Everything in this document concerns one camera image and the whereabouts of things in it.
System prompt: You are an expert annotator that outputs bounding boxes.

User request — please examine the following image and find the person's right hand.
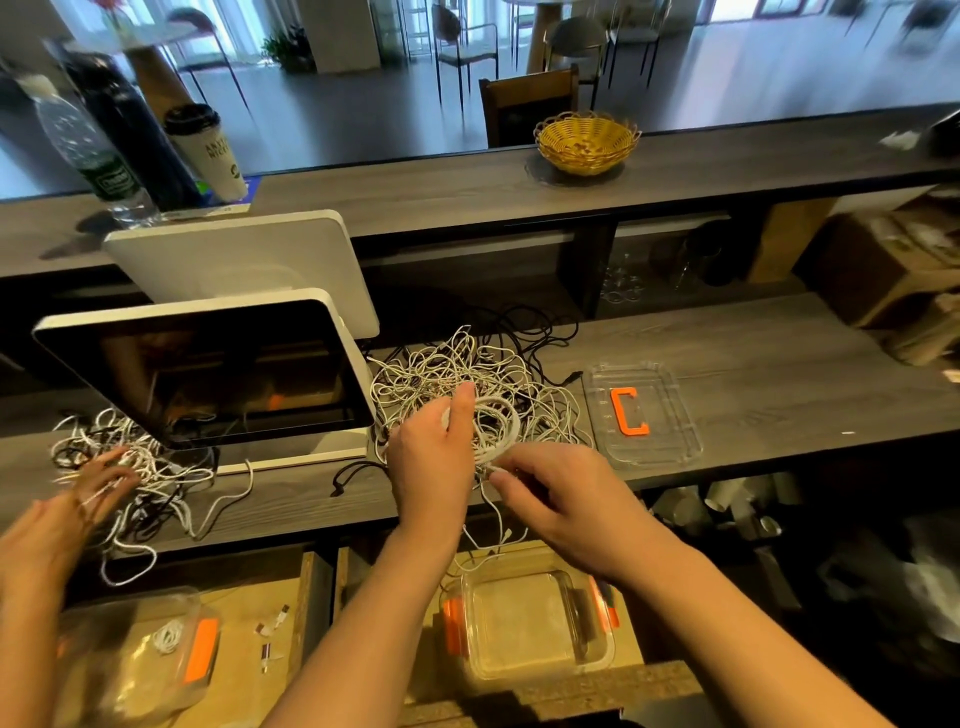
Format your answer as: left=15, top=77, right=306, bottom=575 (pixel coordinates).
left=487, top=438, right=671, bottom=585

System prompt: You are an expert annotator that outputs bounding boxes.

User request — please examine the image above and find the person's left hand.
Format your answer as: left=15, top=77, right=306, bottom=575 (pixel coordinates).
left=385, top=378, right=480, bottom=555

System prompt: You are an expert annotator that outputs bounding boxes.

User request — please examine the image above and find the clear container drawer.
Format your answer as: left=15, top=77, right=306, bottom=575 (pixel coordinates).
left=442, top=562, right=620, bottom=692
left=52, top=588, right=224, bottom=728

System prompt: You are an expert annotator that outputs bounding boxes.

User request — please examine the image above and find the person's right forearm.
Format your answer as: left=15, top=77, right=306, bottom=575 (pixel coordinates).
left=600, top=540, right=887, bottom=728

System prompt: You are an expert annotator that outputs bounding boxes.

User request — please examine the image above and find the person's left forearm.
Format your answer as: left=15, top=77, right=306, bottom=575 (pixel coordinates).
left=262, top=525, right=467, bottom=728

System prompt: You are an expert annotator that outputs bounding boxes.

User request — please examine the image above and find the brown cardboard box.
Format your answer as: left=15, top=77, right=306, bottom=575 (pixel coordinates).
left=817, top=202, right=960, bottom=324

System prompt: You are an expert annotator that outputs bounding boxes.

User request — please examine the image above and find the pile of white containers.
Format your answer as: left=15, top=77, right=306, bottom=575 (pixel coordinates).
left=652, top=472, right=782, bottom=549

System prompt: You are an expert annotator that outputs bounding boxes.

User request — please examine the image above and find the wooden drawer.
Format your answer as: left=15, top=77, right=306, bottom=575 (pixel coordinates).
left=333, top=540, right=707, bottom=728
left=90, top=547, right=335, bottom=728

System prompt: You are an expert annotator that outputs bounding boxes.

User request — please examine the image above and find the white touchscreen monitor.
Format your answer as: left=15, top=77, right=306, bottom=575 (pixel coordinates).
left=33, top=288, right=380, bottom=470

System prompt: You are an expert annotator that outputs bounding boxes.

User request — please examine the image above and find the white customer display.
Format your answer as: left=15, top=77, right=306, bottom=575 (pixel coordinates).
left=102, top=210, right=383, bottom=344

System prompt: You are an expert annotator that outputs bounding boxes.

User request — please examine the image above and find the grey wooden bar counter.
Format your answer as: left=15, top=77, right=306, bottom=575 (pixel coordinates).
left=0, top=102, right=960, bottom=279

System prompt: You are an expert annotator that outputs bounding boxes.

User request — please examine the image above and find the blue white notebook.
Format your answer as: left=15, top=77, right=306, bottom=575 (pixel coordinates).
left=210, top=175, right=266, bottom=212

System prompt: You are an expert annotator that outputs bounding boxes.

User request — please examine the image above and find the flat cardboard sheet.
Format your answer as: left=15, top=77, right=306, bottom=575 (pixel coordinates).
left=765, top=195, right=839, bottom=287

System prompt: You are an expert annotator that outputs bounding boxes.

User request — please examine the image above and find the yellow woven basket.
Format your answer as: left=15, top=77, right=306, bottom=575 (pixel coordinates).
left=534, top=111, right=642, bottom=179

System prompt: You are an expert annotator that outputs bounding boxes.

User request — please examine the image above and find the brown wooden chair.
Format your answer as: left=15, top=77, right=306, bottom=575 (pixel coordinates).
left=480, top=67, right=581, bottom=149

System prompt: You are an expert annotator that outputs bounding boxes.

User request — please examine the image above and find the white paper coffee cup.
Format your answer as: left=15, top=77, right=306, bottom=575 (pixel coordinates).
left=162, top=102, right=249, bottom=204

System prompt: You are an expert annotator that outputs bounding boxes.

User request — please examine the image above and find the black metal chair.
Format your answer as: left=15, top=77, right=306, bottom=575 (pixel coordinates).
left=165, top=7, right=249, bottom=107
left=543, top=15, right=609, bottom=99
left=432, top=4, right=500, bottom=107

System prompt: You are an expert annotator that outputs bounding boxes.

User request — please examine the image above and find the green potted plant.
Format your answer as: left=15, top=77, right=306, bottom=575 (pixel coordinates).
left=262, top=27, right=309, bottom=74

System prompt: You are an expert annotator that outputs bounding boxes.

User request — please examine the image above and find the black thermos bottle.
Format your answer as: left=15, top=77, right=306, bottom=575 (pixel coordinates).
left=67, top=52, right=204, bottom=212

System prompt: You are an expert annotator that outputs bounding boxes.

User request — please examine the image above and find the clear plastic water bottle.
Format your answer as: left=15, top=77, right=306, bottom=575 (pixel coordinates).
left=18, top=75, right=159, bottom=227

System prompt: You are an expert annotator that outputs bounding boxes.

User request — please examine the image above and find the round wooden table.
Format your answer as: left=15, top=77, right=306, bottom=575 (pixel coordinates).
left=510, top=0, right=579, bottom=69
left=60, top=18, right=219, bottom=122

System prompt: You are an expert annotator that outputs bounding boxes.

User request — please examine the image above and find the black cable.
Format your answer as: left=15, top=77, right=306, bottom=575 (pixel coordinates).
left=333, top=457, right=395, bottom=497

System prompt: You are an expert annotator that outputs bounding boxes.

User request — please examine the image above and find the clear lid orange handle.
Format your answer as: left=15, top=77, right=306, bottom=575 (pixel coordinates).
left=582, top=361, right=704, bottom=470

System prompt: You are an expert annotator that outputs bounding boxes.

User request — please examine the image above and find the bundle of black cables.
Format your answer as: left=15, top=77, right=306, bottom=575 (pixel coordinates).
left=450, top=307, right=581, bottom=384

